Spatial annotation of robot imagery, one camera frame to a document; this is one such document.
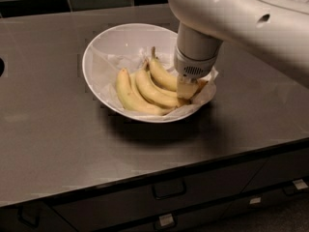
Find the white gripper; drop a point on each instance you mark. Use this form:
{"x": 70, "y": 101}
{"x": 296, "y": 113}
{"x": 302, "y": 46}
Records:
{"x": 192, "y": 67}

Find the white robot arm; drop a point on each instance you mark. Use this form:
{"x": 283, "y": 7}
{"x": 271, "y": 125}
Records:
{"x": 276, "y": 31}

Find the hidden yellow banana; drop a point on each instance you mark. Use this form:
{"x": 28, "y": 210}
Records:
{"x": 134, "y": 87}

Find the white oval bowl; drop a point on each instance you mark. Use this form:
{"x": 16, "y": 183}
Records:
{"x": 126, "y": 37}

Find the white paper liner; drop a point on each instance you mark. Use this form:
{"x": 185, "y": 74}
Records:
{"x": 101, "y": 69}

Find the lower right drawer label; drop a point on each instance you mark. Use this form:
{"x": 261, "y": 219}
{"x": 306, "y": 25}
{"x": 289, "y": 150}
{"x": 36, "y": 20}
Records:
{"x": 255, "y": 202}

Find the centre drawer black handle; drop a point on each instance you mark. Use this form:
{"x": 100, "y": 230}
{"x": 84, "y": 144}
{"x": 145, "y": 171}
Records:
{"x": 168, "y": 189}

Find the drawer black handle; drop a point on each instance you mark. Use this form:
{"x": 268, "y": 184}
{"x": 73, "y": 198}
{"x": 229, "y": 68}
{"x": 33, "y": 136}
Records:
{"x": 168, "y": 189}
{"x": 29, "y": 215}

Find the lower centre drawer handle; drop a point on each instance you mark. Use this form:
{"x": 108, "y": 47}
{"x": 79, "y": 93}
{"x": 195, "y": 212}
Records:
{"x": 165, "y": 222}

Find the right drawer handle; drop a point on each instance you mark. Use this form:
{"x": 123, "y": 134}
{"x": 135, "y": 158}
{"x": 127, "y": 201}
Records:
{"x": 296, "y": 187}

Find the left drawer black handle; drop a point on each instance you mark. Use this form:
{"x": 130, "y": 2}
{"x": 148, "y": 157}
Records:
{"x": 29, "y": 215}

